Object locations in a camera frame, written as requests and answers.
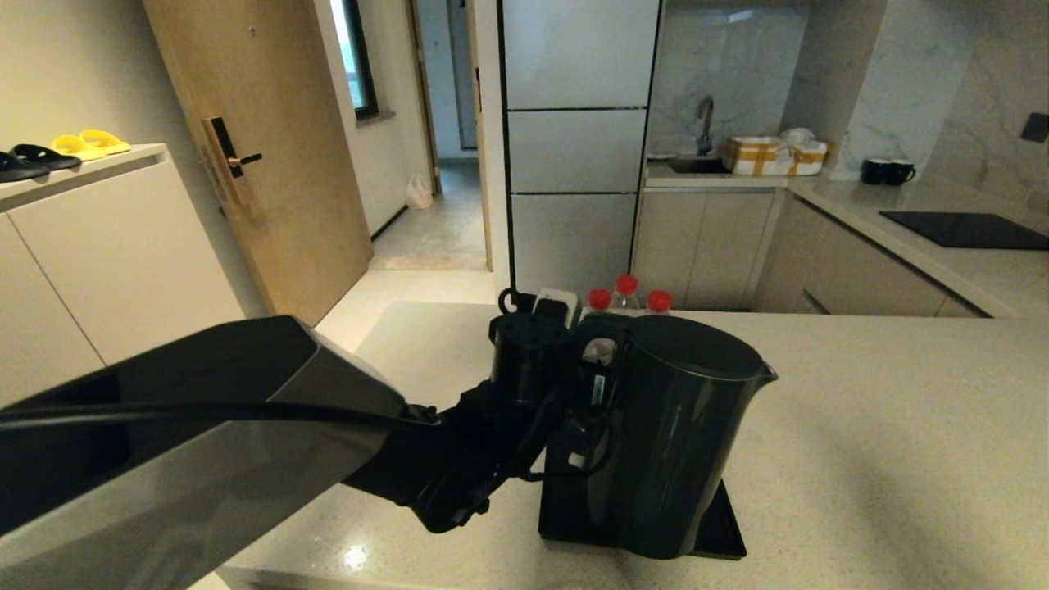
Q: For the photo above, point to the black slipper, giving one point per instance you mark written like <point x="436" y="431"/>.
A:
<point x="45" y="156"/>
<point x="18" y="168"/>

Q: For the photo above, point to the white shoe cabinet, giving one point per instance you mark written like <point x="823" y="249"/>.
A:
<point x="106" y="246"/>

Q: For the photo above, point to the yellow-taped cardboard box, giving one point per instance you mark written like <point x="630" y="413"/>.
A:
<point x="758" y="157"/>

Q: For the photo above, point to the wooden door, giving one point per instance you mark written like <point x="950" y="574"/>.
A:
<point x="287" y="164"/>

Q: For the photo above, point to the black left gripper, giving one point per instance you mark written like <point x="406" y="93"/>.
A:
<point x="533" y="360"/>

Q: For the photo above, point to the white bag on box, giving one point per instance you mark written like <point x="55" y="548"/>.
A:
<point x="796" y="138"/>

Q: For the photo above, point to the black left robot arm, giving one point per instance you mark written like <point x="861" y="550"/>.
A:
<point x="205" y="442"/>

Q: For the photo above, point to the white plastic bag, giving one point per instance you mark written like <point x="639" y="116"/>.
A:
<point x="419" y="192"/>

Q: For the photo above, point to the black mug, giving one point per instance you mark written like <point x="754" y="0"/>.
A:
<point x="898" y="174"/>
<point x="872" y="172"/>

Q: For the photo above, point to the dark-framed window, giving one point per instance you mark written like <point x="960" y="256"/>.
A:
<point x="359" y="57"/>

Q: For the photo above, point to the beige kitchen base cabinet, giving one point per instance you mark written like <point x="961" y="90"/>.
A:
<point x="705" y="246"/>

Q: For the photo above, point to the yellow slipper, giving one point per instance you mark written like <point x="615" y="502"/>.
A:
<point x="75" y="147"/>
<point x="105" y="141"/>

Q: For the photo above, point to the black electric kettle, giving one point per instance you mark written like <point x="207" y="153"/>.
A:
<point x="680" y="434"/>

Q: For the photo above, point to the dark wall switch plate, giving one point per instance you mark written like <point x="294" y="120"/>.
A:
<point x="1036" y="128"/>

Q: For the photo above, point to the kitchen sink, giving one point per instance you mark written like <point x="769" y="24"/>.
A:
<point x="697" y="165"/>

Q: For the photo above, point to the metal kitchen faucet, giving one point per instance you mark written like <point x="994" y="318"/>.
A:
<point x="705" y="123"/>

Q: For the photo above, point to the tall grey fridge cabinet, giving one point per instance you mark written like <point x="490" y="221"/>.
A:
<point x="574" y="147"/>

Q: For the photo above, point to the black induction cooktop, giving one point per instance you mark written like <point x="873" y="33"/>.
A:
<point x="967" y="231"/>

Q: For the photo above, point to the black rectangular tray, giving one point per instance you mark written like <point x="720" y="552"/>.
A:
<point x="721" y="533"/>

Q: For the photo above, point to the red-label water bottle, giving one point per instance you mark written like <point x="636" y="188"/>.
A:
<point x="626" y="293"/>
<point x="600" y="300"/>
<point x="658" y="301"/>

